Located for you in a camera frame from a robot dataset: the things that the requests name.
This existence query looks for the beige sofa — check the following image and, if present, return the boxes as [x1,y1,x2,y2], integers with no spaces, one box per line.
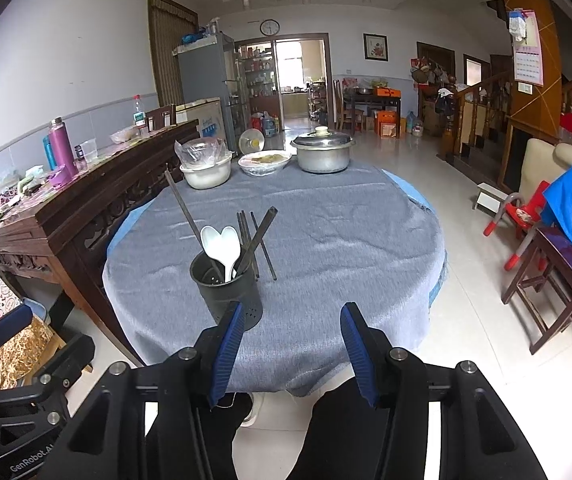
[518,138,572,200]

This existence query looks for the purple thermos lid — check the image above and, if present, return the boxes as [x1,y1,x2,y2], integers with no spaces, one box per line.
[47,166,73,188]

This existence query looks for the clear plastic cup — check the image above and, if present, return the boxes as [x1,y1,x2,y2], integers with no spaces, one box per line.
[80,139,98,165]

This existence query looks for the dark chopstick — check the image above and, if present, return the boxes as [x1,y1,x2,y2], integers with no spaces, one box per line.
[237,206,277,273]
[164,166,224,284]
[237,210,259,280]
[250,211,277,281]

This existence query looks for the purple thermos bottle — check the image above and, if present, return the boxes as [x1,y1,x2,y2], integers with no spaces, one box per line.
[48,117,78,178]

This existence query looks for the framed wall picture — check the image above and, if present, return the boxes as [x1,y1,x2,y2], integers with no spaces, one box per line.
[363,34,388,62]

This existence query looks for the gold fabric bundle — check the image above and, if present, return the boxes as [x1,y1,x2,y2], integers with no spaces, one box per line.
[0,316,52,390]

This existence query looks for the dark carved wooden sideboard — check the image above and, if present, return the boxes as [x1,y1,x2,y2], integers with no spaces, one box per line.
[0,120,199,364]

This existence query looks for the round wall clock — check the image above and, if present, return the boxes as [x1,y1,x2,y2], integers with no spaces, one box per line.
[259,18,280,37]

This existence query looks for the patterned bowl with food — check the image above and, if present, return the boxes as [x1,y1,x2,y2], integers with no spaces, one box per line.
[238,150,292,177]

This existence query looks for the dark wooden stool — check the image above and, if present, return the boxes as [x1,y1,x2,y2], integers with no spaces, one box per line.
[501,226,572,354]

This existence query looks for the red plastic child chair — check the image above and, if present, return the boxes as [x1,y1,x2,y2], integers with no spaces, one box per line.
[484,181,550,271]

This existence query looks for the teal thermos bottle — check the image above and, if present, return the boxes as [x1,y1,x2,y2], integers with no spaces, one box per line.
[42,134,58,171]

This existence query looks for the dark dining table background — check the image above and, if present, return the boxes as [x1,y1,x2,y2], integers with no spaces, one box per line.
[342,87,402,133]

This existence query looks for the white small fan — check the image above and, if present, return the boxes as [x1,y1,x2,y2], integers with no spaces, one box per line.
[238,128,265,155]

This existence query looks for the wall calendar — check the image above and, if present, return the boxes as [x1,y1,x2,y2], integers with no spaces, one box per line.
[507,9,544,86]

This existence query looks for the grey refrigerator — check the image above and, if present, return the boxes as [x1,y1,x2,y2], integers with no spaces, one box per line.
[173,32,245,152]

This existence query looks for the clear water bottle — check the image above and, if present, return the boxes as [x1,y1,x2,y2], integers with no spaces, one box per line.
[133,94,146,128]

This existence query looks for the white plastic spoon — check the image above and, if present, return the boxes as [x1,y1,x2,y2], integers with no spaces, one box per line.
[220,226,242,282]
[200,226,225,266]

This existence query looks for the black utensil holder cup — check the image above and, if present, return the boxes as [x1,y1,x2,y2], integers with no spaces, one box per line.
[190,252,263,330]

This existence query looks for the aluminium pot with lid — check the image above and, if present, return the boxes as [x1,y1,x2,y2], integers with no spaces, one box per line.
[290,127,354,174]

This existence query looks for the grey tablecloth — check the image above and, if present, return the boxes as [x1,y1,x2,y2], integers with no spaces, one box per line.
[103,162,446,396]

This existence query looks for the white bowl with plastic bag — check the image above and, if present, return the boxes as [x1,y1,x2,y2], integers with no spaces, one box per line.
[174,136,232,190]

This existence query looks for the white chest freezer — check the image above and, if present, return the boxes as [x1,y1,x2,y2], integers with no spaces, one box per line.
[175,98,226,139]

